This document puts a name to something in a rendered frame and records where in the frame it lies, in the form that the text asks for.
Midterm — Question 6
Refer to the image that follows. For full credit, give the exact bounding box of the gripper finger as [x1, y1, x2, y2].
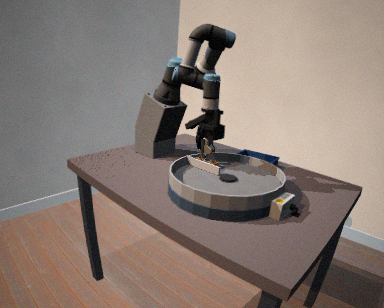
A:
[196, 130, 212, 159]
[204, 138, 217, 159]

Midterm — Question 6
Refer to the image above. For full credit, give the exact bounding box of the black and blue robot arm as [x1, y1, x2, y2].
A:
[153, 24, 236, 110]

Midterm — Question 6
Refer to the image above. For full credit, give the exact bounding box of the blue open crate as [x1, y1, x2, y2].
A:
[237, 149, 280, 167]

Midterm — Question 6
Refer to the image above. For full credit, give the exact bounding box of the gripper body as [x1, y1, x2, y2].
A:
[197, 108, 225, 141]

